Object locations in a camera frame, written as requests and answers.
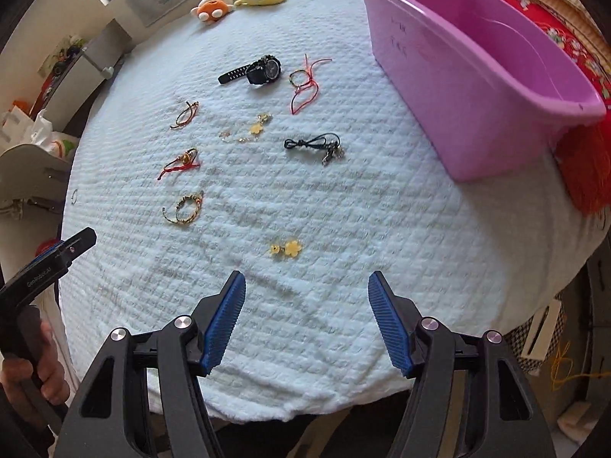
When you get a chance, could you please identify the brown cord bracelet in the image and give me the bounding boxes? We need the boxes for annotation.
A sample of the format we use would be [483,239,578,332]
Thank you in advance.
[170,100,200,129]

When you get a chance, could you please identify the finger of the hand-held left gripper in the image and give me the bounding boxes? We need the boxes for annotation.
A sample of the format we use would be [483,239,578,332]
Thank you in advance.
[36,228,97,270]

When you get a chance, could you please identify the person's left hand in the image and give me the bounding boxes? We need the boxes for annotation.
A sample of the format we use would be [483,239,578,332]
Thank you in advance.
[0,319,71,406]

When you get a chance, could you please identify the red cord bracelet gold bead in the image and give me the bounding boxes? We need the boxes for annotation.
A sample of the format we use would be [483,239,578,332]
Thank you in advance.
[157,148,200,182]

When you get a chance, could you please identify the person's dark pants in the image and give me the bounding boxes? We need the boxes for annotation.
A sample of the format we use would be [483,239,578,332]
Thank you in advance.
[215,408,406,458]

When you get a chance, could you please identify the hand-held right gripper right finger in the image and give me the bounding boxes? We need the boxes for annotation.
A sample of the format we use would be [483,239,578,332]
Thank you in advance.
[367,270,557,458]

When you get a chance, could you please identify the white cabinet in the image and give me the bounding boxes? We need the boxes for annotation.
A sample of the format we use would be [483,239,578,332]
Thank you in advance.
[62,19,134,106]

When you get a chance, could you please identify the red string bracelet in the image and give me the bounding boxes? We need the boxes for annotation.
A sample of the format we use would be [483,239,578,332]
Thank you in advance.
[288,54,333,116]

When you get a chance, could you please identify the yellow flower charm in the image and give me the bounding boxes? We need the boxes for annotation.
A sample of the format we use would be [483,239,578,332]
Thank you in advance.
[270,241,304,258]

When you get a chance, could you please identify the white plastic bags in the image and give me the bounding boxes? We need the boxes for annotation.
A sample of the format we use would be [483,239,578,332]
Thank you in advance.
[0,100,79,158]

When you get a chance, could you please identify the orange fuzzy pillow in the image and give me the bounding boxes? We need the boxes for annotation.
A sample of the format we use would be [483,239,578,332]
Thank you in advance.
[556,124,611,215]

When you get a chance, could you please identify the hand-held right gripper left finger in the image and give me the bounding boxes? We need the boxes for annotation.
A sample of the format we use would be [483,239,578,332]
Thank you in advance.
[57,270,247,458]

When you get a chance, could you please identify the white textured blanket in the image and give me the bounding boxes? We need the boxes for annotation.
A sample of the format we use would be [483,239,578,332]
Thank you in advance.
[57,0,593,423]

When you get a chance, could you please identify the grey chair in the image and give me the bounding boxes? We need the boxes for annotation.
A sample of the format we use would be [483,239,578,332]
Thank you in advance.
[0,143,72,215]

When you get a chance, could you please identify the black cord with metal charms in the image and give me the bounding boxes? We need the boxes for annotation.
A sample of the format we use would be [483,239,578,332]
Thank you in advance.
[284,134,345,168]

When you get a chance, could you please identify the yellow cord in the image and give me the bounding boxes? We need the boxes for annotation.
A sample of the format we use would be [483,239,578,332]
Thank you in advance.
[549,343,597,392]

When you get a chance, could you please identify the red cartoon print quilt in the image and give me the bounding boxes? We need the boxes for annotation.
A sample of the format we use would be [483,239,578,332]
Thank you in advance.
[449,0,611,110]

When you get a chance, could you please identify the gold braided bracelet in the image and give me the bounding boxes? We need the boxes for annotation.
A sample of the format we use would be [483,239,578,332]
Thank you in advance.
[162,191,205,225]

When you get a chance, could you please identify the black wrist watch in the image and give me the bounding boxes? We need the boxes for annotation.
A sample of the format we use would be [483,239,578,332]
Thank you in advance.
[218,55,282,87]

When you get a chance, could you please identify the orange plush toy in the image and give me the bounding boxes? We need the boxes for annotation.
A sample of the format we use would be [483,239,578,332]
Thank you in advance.
[192,0,236,23]

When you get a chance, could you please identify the pink plastic bin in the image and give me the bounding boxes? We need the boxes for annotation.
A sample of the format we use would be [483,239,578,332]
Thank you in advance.
[348,0,608,183]

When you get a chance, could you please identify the checkered cloth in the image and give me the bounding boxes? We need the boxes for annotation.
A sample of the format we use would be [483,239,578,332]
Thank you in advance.
[506,315,574,373]

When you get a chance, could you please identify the gold chain with yellow flower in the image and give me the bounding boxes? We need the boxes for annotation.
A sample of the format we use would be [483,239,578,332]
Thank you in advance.
[220,113,272,144]

